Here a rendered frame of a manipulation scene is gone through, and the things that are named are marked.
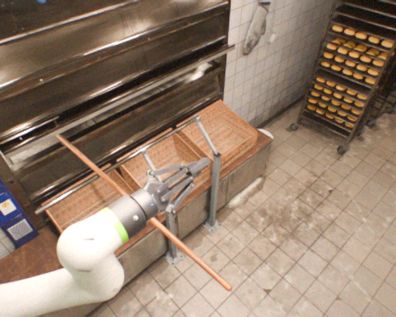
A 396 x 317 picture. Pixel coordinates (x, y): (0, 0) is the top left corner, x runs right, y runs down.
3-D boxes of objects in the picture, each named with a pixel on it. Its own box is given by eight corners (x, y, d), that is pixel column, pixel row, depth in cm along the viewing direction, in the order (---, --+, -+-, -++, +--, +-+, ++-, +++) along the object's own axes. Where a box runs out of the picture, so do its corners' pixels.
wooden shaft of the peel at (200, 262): (233, 288, 139) (233, 285, 137) (228, 293, 138) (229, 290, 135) (43, 119, 219) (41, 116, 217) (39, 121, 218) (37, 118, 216)
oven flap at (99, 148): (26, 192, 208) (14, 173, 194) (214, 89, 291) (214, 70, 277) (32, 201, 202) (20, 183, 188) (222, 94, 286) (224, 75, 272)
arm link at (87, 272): (62, 265, 58) (39, 232, 65) (84, 297, 66) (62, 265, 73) (123, 221, 65) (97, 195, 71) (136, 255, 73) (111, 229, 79)
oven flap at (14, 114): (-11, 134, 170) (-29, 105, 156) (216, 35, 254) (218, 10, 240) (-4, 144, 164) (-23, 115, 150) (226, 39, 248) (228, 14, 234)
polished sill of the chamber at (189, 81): (11, 171, 192) (8, 166, 189) (215, 68, 276) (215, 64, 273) (15, 176, 189) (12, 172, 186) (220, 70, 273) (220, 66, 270)
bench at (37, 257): (22, 294, 252) (-12, 262, 209) (226, 152, 365) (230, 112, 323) (53, 352, 223) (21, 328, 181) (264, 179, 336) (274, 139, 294)
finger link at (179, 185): (160, 198, 76) (162, 203, 76) (193, 175, 81) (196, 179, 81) (153, 197, 79) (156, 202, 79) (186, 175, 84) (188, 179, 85)
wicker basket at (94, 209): (53, 225, 229) (39, 203, 209) (115, 184, 256) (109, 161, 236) (87, 271, 205) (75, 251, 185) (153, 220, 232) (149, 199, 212)
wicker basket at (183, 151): (121, 182, 258) (115, 159, 238) (172, 149, 285) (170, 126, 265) (158, 218, 234) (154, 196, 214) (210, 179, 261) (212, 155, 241)
